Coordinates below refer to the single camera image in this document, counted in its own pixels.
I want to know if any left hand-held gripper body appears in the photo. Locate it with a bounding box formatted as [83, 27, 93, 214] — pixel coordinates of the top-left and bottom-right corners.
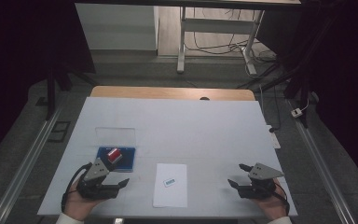
[76, 157, 121, 201]

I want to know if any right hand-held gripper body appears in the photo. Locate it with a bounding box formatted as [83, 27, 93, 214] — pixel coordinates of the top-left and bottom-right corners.
[237, 161, 285, 201]

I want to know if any red stamp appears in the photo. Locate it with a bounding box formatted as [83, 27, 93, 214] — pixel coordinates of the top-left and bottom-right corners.
[105, 147, 123, 165]

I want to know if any blue ink pad clear lid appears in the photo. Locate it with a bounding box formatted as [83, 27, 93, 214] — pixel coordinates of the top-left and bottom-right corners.
[94, 126, 137, 174]

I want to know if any white paper sheet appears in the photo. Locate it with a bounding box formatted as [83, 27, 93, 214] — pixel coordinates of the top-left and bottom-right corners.
[152, 162, 189, 209]

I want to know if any person's left hand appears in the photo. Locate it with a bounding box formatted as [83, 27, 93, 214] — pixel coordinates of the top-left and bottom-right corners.
[62, 180, 107, 222]

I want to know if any person's right hand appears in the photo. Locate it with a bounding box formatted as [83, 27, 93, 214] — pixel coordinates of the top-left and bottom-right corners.
[251, 181, 289, 222]

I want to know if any white table cover board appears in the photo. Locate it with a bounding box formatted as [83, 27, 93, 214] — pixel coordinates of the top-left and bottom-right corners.
[36, 96, 298, 218]

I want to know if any small white adapter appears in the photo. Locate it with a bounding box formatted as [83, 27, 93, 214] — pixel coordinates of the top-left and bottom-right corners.
[290, 107, 304, 119]

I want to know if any wooden table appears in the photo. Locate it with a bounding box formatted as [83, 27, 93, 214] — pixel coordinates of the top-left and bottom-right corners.
[89, 85, 256, 102]

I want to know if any black stand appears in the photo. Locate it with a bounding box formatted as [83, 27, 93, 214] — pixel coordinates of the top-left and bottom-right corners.
[236, 59, 313, 129]
[45, 60, 99, 121]

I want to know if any dark curtain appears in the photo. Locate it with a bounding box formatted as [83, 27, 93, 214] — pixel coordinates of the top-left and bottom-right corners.
[0, 0, 96, 171]
[255, 0, 358, 192]

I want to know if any white cabinet panel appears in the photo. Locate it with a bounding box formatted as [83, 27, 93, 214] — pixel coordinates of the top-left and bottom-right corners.
[75, 3, 159, 51]

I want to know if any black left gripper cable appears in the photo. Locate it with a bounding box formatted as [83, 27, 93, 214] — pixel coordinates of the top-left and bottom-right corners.
[61, 161, 93, 215]

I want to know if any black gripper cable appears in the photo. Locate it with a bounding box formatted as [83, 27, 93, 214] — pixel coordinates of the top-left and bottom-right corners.
[61, 161, 93, 215]
[272, 181, 291, 217]

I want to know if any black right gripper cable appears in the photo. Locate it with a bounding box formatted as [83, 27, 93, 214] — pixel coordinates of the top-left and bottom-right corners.
[272, 181, 291, 217]

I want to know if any black floor socket frame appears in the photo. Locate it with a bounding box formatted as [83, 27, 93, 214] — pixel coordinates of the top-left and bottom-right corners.
[48, 120, 72, 144]

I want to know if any metal floor rail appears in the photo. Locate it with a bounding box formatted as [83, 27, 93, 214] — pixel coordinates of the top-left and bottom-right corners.
[0, 102, 67, 224]
[287, 99, 358, 224]

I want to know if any tangle of floor cables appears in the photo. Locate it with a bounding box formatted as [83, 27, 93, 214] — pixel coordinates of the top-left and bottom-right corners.
[185, 7, 278, 64]

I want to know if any white desk frame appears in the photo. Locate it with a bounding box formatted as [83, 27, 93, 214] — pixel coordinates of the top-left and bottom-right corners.
[176, 6, 266, 76]

